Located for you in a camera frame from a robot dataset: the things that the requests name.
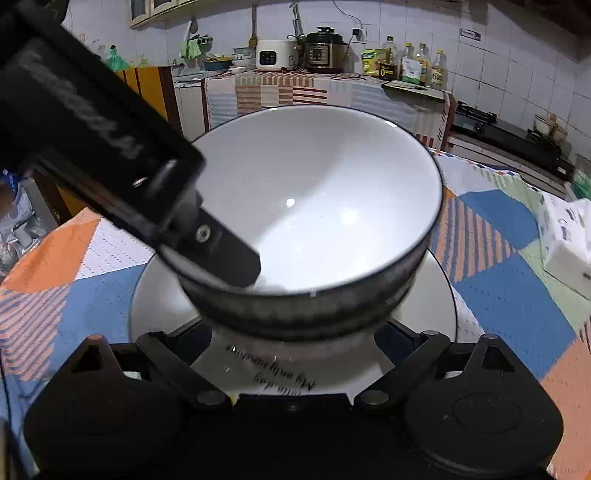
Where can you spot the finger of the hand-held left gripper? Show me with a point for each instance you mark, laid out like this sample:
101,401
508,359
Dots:
226,256

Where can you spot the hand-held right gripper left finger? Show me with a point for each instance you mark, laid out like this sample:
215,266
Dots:
184,374

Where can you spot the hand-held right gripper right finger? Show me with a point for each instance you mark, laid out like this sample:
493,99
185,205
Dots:
406,374

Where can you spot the white plate with sun print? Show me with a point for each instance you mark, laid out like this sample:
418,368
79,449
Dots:
157,300

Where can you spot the white bowl with dark rim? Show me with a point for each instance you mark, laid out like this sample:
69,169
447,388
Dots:
323,194

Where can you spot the green plastic bag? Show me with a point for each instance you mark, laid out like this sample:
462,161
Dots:
117,60

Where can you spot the yellow wooden cabinet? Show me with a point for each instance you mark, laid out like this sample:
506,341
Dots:
152,92

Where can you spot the patchwork tablecloth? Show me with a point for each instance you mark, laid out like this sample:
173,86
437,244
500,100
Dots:
498,295

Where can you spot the clear plastic bag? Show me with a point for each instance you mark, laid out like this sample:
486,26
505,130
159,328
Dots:
23,226

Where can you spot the green cloth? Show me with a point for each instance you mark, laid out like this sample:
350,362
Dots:
190,50

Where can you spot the blue bowl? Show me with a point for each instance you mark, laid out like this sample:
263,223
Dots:
218,63

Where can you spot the striped counter cloth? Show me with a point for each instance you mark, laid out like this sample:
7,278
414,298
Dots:
295,90

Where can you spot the white rice cooker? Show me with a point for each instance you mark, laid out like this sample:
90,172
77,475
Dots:
274,55

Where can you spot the white tissue pack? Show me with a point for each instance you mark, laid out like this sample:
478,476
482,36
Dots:
565,235

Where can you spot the black pressure cooker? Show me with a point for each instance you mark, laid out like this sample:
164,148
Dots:
325,50

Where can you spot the yellow green packet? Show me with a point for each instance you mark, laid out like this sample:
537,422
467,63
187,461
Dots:
374,62

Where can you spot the dark cutting board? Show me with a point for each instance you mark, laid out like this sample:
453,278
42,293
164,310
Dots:
413,88

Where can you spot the dark label oil bottle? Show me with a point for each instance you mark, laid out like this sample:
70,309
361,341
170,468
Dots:
390,60

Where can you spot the black gas stove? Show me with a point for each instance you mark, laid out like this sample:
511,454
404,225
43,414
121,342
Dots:
508,136

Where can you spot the white label bottle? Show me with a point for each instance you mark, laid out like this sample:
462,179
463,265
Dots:
411,67

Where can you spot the yellow oil bottle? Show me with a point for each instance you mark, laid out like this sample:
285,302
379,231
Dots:
438,71

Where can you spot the cream enamel pot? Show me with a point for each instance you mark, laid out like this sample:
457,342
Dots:
549,127

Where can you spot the wall cabinet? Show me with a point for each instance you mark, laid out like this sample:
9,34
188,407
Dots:
157,11

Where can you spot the wall socket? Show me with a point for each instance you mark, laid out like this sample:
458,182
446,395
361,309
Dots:
358,33

